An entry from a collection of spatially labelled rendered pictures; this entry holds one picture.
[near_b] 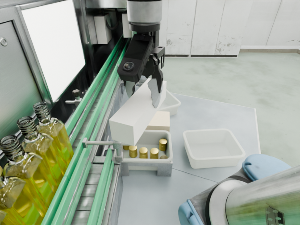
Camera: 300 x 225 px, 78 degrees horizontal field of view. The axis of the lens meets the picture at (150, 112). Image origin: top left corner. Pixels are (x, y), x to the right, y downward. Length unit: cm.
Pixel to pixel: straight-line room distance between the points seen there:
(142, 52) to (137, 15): 7
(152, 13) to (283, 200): 37
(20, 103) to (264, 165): 65
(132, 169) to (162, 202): 16
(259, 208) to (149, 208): 48
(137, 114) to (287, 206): 32
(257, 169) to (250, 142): 58
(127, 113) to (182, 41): 379
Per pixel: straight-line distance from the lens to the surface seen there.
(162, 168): 73
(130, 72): 38
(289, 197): 24
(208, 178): 80
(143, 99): 50
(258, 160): 47
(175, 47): 420
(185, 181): 77
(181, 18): 409
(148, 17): 42
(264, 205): 26
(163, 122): 89
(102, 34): 146
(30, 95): 70
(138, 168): 74
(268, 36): 528
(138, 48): 42
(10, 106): 63
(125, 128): 42
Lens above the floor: 138
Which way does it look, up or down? 35 degrees down
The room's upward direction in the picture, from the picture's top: straight up
